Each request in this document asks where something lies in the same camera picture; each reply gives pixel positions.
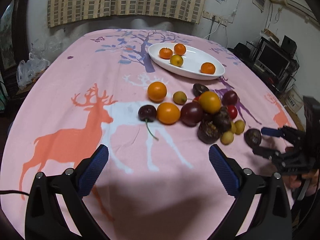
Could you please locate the dark purple plum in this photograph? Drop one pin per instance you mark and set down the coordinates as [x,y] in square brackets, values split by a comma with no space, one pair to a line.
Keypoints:
[191,114]

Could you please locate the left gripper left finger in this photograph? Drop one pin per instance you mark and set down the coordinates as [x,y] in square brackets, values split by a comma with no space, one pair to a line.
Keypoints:
[44,218]

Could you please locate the red cherry tomato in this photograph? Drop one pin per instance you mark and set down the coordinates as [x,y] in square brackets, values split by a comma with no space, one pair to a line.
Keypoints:
[232,111]

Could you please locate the mandarin on plate back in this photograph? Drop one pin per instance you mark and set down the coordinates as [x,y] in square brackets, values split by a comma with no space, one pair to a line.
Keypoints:
[179,49]

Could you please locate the large mandarin on plate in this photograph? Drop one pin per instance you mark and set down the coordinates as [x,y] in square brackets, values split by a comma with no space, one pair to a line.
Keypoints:
[208,68]

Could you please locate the dark mangosteen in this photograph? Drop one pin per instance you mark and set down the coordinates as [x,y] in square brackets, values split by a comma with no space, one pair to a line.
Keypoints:
[222,120]
[199,89]
[208,132]

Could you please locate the dark red cherry with stem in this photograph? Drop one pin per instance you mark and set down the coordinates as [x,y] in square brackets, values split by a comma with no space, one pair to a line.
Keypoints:
[147,114]

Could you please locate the pink deer tablecloth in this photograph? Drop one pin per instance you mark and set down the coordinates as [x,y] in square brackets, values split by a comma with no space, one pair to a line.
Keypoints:
[158,182]

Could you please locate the orange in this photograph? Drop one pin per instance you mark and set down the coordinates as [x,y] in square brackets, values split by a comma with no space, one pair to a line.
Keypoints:
[157,91]
[210,102]
[168,113]

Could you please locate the white oval plate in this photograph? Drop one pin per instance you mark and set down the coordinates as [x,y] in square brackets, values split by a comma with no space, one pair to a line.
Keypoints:
[193,59]

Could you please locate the yellow longan front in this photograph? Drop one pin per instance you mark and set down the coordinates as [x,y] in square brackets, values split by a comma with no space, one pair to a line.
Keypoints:
[227,138]

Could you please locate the dark mangosteen middle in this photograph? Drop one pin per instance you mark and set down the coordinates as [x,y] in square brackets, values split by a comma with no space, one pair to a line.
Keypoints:
[222,120]

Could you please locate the black metal rack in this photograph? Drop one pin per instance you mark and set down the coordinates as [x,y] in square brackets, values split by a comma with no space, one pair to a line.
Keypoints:
[278,86]

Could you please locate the yellow longan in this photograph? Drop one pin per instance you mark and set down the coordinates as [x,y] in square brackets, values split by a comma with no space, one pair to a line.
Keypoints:
[240,127]
[233,127]
[227,138]

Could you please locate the yellow kumquat on plate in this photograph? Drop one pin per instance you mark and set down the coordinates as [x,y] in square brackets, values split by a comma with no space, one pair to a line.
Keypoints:
[176,60]

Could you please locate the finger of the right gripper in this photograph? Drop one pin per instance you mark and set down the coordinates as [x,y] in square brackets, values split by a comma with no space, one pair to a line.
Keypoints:
[270,154]
[271,131]

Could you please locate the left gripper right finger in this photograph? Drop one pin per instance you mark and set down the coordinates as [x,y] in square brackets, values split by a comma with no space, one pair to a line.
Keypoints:
[272,217]

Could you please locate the small yellow-green longan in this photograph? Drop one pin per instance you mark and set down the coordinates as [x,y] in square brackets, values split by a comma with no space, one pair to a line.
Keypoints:
[179,98]

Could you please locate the dark chestnut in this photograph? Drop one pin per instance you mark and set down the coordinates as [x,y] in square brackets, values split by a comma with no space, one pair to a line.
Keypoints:
[252,137]

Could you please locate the white power strip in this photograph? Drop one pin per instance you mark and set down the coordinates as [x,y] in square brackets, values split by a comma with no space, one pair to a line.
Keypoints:
[222,20]

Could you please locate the yellow longan middle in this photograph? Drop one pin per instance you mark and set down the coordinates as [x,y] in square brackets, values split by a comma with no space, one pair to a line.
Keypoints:
[233,127]

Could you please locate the yellow longan right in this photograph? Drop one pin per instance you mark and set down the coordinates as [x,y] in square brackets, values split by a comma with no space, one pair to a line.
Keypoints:
[240,127]

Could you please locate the right hand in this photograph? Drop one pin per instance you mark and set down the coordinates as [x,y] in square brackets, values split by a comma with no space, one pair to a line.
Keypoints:
[292,182]

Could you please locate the dark mangosteen back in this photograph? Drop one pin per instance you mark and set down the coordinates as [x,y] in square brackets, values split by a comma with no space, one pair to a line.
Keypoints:
[199,89]

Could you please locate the dark red plum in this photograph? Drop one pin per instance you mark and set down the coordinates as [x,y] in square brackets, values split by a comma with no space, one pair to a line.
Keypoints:
[230,98]

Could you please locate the clear plastic bag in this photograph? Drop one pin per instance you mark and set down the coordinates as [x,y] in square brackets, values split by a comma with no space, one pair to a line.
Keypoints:
[29,71]

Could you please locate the mandarin on plate left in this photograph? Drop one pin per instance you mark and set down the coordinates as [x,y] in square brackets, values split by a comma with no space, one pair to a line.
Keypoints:
[165,53]

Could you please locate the white air conditioner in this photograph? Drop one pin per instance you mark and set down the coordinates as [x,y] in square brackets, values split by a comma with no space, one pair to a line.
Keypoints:
[300,6]

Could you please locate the black television monitor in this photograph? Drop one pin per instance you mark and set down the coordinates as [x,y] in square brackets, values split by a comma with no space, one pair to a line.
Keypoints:
[270,58]

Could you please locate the dark mangosteen front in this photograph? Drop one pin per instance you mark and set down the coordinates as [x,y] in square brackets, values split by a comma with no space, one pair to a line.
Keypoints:
[208,132]

